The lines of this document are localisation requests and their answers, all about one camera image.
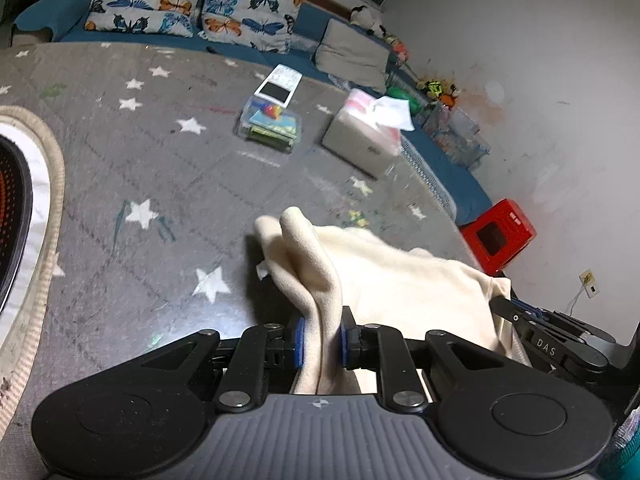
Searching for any pink and orange plush toy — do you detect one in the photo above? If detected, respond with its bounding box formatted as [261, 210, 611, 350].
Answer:
[385, 30, 408, 58]

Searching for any white handheld device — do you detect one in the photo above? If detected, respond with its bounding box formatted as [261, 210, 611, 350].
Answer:
[254, 65, 301, 107]

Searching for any black and white plush toy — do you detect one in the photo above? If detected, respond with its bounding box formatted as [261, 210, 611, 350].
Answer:
[349, 5, 388, 36]

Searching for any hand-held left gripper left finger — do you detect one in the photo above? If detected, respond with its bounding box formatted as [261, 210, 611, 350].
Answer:
[140, 317, 307, 413]

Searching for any green plastic toy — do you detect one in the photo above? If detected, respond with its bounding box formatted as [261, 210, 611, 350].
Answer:
[387, 86, 423, 113]

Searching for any clear box of colourful cards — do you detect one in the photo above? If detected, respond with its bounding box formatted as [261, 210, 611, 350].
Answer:
[236, 97, 303, 153]

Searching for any clear plastic storage bin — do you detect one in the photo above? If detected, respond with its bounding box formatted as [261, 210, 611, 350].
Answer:
[422, 102, 491, 166]

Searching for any cream garment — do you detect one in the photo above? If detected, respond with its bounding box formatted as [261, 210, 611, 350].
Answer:
[254, 206, 533, 396]

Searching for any black round induction cooktop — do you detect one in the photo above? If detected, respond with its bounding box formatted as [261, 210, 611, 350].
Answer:
[0, 115, 51, 318]

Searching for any wide butterfly-print pillow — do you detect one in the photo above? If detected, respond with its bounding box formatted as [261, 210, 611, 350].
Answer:
[84, 0, 208, 38]

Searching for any blue sofa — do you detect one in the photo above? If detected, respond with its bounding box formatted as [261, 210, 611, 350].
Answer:
[12, 0, 493, 226]

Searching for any teal cloth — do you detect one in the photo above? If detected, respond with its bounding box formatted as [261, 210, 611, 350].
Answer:
[595, 410, 640, 480]

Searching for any yellow and black toy pile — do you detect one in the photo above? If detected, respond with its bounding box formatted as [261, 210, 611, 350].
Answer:
[417, 77, 461, 111]

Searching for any grey star-print tablecloth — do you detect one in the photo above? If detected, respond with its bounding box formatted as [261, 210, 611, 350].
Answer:
[0, 42, 501, 480]

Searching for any square butterfly-print pillow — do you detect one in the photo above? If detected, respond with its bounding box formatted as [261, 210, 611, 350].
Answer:
[200, 0, 307, 55]

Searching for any red plastic stool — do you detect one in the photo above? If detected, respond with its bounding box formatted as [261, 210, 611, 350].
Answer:
[460, 199, 537, 276]

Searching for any yellowed wall socket with cable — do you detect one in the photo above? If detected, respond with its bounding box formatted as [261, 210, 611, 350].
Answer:
[567, 270, 600, 316]

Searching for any white and pink tissue pack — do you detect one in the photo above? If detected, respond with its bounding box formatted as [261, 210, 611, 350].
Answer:
[321, 88, 415, 178]

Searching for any grey pillow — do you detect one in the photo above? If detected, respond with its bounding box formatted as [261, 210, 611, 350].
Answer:
[315, 18, 393, 91]

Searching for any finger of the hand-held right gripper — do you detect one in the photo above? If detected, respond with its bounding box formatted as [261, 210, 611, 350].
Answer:
[489, 296, 546, 333]

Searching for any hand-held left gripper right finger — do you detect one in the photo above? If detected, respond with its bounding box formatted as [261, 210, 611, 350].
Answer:
[341, 305, 503, 413]

